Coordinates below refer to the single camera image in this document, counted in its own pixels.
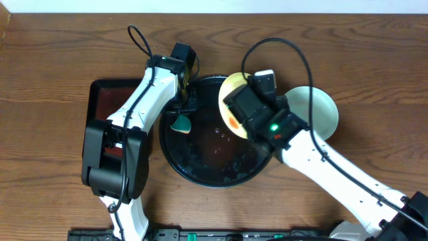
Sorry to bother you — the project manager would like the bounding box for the yellow plate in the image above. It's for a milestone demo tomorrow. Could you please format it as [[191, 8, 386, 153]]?
[[218, 72, 250, 139]]

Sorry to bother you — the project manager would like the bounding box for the round black serving tray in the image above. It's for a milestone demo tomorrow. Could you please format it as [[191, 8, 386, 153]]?
[[159, 76, 272, 188]]

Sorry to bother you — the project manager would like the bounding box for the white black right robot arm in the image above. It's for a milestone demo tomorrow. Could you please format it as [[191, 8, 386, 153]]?
[[242, 106, 427, 240]]

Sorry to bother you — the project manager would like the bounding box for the light green plate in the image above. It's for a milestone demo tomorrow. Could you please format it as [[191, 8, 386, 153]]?
[[285, 86, 339, 141]]

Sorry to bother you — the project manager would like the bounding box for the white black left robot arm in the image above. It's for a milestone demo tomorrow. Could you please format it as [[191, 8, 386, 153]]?
[[81, 53, 199, 240]]

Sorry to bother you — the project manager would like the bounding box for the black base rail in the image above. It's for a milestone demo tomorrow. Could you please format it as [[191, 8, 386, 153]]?
[[66, 229, 331, 241]]

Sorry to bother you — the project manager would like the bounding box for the green scrubbing sponge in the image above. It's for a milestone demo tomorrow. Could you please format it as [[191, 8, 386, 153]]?
[[170, 115, 191, 134]]

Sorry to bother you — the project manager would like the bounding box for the black rectangular water tray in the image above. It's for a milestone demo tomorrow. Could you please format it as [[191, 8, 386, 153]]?
[[82, 78, 154, 160]]

